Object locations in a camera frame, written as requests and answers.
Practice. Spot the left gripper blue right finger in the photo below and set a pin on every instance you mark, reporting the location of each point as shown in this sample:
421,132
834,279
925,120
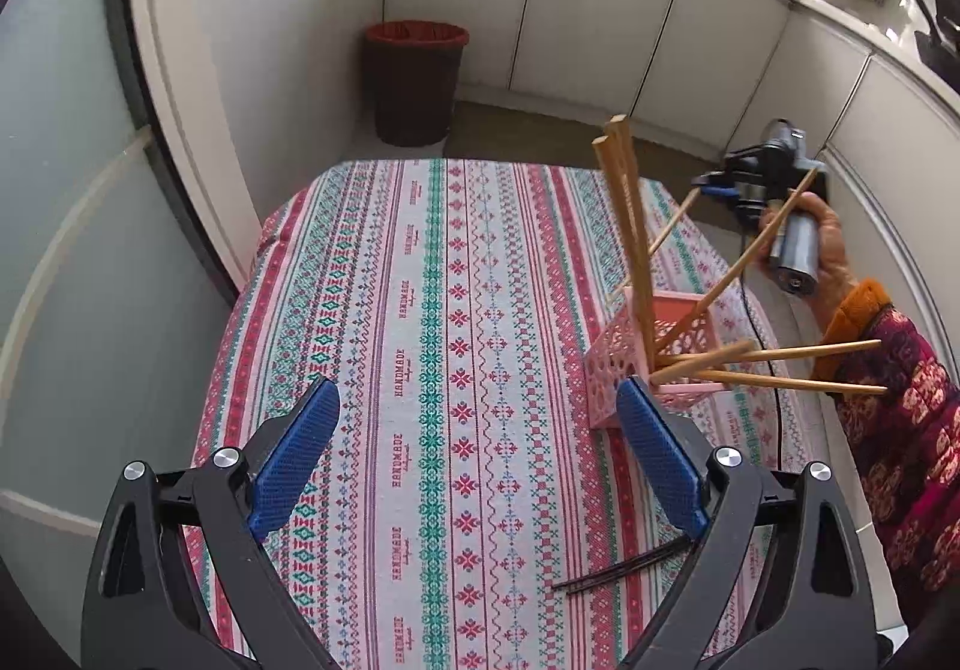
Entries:
674,479

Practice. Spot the red patterned sleeve forearm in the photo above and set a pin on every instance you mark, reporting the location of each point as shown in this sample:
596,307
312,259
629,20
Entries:
904,443

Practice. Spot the patterned red green tablecloth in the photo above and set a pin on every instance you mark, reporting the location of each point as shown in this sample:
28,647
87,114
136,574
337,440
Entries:
452,302

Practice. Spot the dark red-rimmed waste bin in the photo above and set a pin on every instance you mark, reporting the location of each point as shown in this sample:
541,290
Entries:
411,69

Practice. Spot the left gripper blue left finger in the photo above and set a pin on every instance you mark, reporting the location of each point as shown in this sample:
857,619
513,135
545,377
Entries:
283,454

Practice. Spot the wooden chopstick bundle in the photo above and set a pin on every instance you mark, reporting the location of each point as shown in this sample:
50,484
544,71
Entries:
615,151

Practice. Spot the white kitchen cabinets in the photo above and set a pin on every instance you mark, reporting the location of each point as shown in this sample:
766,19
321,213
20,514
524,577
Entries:
705,76

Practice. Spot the right hand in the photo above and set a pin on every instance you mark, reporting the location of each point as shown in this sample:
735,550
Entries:
835,279

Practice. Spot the black chopstick pair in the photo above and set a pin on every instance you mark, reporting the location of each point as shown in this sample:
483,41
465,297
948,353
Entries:
625,568

